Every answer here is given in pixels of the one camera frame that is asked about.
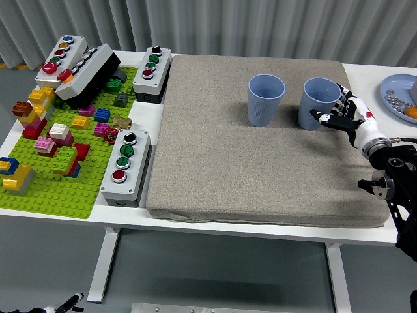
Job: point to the green toy brick baseplate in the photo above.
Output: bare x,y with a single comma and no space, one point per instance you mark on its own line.
65,195

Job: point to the grey-brown fabric mat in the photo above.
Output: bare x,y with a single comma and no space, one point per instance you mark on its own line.
228,163

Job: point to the long grey black control box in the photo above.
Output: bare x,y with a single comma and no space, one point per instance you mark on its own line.
88,70

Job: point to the dark grey sloped brick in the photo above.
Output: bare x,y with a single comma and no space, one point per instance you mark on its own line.
121,99

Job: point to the white toy brick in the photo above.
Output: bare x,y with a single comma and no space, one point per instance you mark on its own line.
58,129

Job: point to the light blue plate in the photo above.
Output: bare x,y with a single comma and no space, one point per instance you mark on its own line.
399,84

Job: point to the yellow and grey brick block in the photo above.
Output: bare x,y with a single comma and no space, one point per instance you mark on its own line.
18,177

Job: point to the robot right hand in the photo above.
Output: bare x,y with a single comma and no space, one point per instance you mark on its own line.
366,130

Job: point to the blue ribbed plastic cup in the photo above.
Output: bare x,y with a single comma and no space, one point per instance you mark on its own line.
311,104
262,107

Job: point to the grey five-button control box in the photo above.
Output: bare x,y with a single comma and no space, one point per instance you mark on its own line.
76,49

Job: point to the pink toy brick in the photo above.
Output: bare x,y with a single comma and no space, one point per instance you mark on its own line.
44,143

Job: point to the orange fruit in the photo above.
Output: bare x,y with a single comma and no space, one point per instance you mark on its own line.
411,112

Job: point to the black curved toy brick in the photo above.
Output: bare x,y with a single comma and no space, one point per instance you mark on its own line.
120,75

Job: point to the magenta toy brick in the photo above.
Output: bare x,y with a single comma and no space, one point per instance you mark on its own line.
87,110
65,141
101,129

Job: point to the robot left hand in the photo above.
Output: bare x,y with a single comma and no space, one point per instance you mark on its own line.
70,301

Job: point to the brass pipe fitting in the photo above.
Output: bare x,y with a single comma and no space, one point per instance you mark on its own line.
122,122

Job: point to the grey four-button control box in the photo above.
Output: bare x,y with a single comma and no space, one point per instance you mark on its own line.
137,163
159,70

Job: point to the blue toy brick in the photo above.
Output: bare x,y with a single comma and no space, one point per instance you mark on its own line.
9,162
102,114

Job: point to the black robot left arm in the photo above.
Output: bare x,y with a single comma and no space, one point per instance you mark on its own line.
29,311

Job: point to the white table leg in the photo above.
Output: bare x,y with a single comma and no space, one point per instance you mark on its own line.
339,277
102,261

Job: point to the red valve hand wheel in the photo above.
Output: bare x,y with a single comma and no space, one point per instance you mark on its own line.
111,134

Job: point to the green toy brick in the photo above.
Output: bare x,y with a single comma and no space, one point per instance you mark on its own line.
113,84
65,158

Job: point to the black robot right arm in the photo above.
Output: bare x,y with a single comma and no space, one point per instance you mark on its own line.
397,163

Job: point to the red toy brick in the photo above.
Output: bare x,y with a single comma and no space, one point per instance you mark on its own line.
32,131
82,151

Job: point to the brown toy brick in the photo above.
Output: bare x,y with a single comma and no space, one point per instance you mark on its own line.
22,108

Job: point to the yellow toy brick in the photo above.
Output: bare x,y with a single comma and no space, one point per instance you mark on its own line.
39,94
80,122

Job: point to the grey metal block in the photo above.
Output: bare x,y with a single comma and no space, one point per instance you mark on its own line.
414,92

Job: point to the grey pleated curtain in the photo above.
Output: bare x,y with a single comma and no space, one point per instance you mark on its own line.
208,26

